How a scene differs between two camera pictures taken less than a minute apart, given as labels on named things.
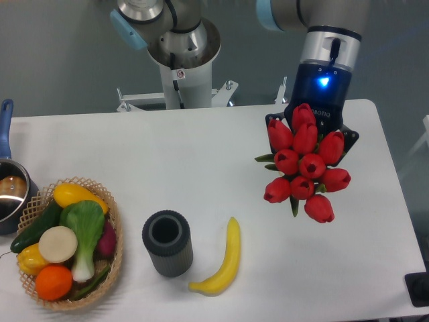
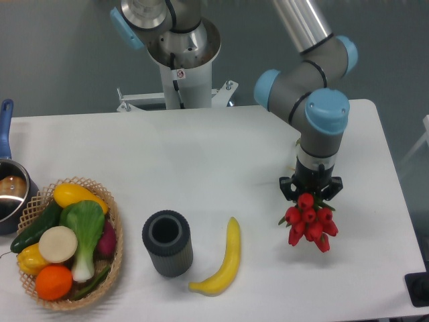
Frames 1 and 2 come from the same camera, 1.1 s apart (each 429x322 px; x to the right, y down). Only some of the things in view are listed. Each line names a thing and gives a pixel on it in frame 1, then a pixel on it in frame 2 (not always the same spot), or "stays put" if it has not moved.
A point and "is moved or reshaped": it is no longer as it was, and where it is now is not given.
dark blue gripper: (325, 88) to (306, 180)
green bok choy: (86, 219) stays put
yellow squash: (66, 194) stays put
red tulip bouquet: (302, 159) is moved or reshaped
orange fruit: (53, 282) stays put
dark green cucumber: (49, 218) stays put
